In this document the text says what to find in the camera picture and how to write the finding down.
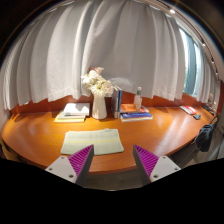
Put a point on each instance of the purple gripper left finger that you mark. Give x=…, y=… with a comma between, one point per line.
x=75, y=167

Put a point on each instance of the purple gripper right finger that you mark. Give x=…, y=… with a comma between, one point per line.
x=152, y=167

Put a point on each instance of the pale green folded towel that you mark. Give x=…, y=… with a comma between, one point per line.
x=105, y=141

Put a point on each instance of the yellow flat book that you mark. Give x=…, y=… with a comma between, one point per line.
x=68, y=120

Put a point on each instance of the blue flat book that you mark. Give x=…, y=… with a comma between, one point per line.
x=125, y=117

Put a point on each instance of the white book stack left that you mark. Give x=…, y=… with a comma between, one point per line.
x=75, y=110

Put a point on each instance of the white ceramic vase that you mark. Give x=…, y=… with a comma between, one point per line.
x=99, y=108

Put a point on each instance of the orange book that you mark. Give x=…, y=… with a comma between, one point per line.
x=131, y=108

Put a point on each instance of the small dark phone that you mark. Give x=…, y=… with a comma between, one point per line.
x=197, y=116

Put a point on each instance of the red booklet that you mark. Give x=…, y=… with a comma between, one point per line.
x=189, y=110

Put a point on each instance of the clear plastic water bottle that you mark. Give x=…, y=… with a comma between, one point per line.
x=138, y=98

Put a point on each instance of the upright dark books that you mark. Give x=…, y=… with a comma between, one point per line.
x=116, y=101

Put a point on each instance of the white flower bouquet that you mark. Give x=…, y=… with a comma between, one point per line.
x=96, y=83

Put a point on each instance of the white curtain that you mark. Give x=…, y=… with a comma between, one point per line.
x=137, y=45

